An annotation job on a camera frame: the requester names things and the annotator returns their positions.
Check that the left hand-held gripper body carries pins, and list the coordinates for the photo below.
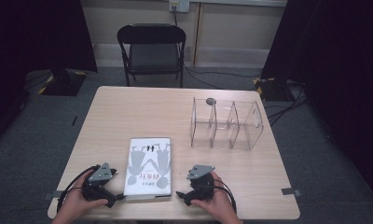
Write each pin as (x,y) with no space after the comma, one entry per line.
(100,174)

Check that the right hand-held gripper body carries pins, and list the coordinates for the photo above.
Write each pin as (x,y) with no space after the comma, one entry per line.
(200,171)

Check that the white book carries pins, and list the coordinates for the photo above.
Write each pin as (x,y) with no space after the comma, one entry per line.
(147,168)

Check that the clear acrylic book rack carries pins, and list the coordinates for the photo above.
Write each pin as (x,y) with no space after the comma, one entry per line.
(203,130)

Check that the person's right hand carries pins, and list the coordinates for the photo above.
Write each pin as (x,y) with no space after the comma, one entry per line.
(220,203)

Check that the person's left hand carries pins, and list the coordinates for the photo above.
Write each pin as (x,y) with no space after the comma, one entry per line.
(72,205)

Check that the grey tape strip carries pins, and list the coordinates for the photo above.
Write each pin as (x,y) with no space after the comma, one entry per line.
(289,191)
(49,196)

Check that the small black stick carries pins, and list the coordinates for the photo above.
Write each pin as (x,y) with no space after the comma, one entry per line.
(74,120)

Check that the grey round disc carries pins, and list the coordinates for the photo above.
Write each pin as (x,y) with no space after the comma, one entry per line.
(210,101)

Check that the black stand base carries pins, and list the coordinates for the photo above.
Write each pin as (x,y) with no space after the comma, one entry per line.
(271,91)
(63,85)

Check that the black folding chair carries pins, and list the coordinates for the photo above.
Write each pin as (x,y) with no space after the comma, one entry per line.
(153,56)

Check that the black curtain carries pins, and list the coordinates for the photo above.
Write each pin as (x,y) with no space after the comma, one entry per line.
(340,62)
(35,37)

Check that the white wall socket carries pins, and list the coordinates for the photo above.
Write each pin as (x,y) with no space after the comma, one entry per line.
(179,5)

